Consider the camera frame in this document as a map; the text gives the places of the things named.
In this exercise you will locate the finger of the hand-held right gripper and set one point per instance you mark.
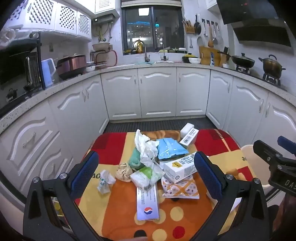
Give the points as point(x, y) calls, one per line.
point(263, 149)
point(285, 141)

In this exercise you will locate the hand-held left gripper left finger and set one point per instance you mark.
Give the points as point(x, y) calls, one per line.
point(84, 171)

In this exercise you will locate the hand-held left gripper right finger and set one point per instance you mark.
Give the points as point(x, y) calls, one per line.
point(205, 173)

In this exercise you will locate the cream plastic bin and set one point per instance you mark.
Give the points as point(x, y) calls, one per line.
point(248, 155)

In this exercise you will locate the small white green-print wrapper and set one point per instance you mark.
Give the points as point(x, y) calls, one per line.
point(104, 183)

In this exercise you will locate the white carton yellow label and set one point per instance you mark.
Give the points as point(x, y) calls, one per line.
point(180, 169)

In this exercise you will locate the brown dotted snack packet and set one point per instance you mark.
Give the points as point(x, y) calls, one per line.
point(182, 188)

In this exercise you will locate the brown paper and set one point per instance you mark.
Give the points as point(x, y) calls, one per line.
point(123, 172)

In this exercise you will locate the white box barcode label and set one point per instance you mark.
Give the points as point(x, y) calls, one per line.
point(188, 136)

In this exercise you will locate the blue face mask packet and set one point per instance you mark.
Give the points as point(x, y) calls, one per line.
point(171, 148)

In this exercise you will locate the teal cloth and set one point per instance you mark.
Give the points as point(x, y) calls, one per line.
point(135, 160)

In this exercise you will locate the green white wipes packet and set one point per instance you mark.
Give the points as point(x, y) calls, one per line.
point(148, 176)

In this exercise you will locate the white plastic glove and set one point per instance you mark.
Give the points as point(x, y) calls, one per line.
point(144, 148)

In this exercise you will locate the long white box round logo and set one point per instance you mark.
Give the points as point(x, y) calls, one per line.
point(148, 204)

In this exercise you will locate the red yellow printed blanket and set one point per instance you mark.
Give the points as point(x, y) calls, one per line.
point(120, 148)

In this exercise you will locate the black gas stove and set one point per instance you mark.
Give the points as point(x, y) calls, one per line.
point(270, 80)

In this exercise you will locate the brass pot with lid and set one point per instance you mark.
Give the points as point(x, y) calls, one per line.
point(271, 67)

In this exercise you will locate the black wok with lid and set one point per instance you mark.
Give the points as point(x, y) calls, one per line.
point(242, 60)

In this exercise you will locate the small white bowl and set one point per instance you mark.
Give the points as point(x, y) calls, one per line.
point(225, 66)

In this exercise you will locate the white lower cabinets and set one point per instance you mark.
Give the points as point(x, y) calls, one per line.
point(157, 92)

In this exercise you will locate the wooden knife block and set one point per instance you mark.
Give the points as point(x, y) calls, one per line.
point(223, 60)

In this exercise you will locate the blue white bottle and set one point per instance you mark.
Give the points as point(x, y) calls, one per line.
point(214, 60)

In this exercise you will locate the stacked white bowls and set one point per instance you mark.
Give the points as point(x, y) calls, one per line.
point(90, 68)

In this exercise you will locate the blue kettle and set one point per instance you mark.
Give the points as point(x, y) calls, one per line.
point(47, 74)

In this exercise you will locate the copper rice cooker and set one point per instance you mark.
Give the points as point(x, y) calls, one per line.
point(71, 64)

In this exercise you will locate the wooden cutting board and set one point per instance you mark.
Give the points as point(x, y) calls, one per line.
point(204, 55)

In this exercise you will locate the yellow lidded casserole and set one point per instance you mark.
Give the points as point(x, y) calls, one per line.
point(186, 58)

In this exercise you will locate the metal mesh strainer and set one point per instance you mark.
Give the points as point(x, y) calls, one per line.
point(220, 39)

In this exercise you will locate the metal slotted turner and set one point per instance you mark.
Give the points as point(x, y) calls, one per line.
point(215, 41)

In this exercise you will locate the wooden spatula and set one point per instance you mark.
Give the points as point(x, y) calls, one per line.
point(210, 42)

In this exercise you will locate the small chrome tap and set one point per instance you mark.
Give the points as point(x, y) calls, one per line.
point(164, 58)

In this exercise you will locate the black microwave oven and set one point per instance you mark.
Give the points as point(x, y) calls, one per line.
point(13, 69)

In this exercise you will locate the beige basin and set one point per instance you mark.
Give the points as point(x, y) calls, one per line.
point(101, 47)

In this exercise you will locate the metal peeler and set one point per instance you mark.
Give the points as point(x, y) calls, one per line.
point(191, 45)

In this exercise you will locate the metal ladle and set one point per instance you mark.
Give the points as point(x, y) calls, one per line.
point(205, 34)

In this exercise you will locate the tall kitchen faucet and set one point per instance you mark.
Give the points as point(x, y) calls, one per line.
point(146, 58)

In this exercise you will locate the black range hood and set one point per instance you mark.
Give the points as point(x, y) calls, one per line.
point(254, 11)

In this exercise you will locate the black hanging pan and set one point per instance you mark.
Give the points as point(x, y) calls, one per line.
point(197, 27)

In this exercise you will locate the wooden chopstick holder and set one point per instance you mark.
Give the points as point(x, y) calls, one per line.
point(190, 29)

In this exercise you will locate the dark window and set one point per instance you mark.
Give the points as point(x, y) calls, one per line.
point(138, 30)

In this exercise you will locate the white lattice upper cabinets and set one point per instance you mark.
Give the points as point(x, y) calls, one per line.
point(67, 18)

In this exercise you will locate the white water heater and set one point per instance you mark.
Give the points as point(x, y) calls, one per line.
point(104, 18)

